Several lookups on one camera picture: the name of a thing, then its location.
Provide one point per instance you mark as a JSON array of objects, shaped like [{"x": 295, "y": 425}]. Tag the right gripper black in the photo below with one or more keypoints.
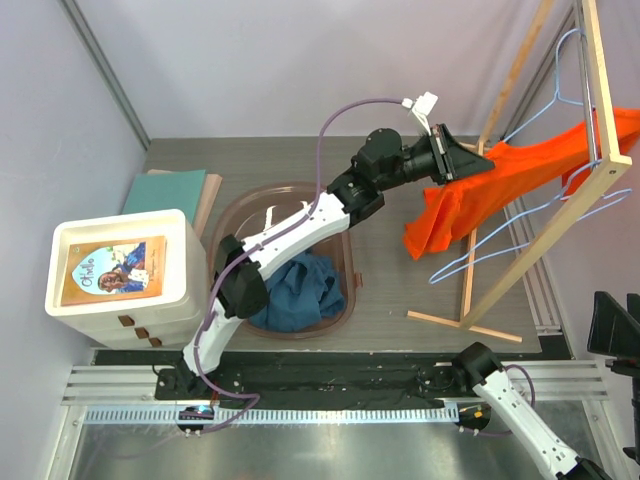
[{"x": 615, "y": 361}]

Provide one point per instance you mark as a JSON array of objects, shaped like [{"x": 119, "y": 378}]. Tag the pink transparent plastic bin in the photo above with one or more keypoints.
[{"x": 259, "y": 209}]

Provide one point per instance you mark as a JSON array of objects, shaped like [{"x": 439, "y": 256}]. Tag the orange t shirt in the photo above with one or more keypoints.
[{"x": 454, "y": 210}]

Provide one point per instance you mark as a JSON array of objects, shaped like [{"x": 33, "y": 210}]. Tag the teal book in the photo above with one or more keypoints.
[{"x": 163, "y": 191}]

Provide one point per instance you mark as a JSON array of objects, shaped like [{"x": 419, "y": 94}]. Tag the light blue hanger orange shirt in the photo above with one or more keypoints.
[{"x": 557, "y": 96}]

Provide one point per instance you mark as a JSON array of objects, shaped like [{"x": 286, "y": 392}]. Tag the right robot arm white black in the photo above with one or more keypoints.
[{"x": 479, "y": 370}]

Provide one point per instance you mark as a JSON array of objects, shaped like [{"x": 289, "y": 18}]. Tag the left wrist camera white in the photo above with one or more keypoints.
[{"x": 420, "y": 109}]

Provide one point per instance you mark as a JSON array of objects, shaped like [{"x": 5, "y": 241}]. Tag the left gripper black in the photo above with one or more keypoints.
[{"x": 452, "y": 160}]

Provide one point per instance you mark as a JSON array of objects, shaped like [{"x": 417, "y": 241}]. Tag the blue t shirt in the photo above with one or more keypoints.
[{"x": 302, "y": 292}]

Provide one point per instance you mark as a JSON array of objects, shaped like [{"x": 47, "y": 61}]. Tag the white slotted cable duct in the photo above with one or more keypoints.
[{"x": 197, "y": 415}]

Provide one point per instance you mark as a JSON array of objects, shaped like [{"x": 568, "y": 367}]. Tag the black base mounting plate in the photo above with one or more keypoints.
[{"x": 304, "y": 381}]

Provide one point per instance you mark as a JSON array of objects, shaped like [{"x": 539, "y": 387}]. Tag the wooden clothes rack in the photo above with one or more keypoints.
[{"x": 613, "y": 164}]

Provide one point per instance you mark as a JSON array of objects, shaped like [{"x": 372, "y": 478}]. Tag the aluminium frame rails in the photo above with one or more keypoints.
[{"x": 110, "y": 385}]

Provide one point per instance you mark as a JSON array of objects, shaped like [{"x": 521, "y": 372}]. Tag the Othello book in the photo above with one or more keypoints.
[{"x": 117, "y": 270}]

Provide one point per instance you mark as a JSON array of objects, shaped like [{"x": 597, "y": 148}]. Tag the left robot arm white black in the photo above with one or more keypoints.
[{"x": 242, "y": 267}]

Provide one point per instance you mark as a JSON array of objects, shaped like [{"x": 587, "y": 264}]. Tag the white drawer box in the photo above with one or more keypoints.
[{"x": 168, "y": 320}]

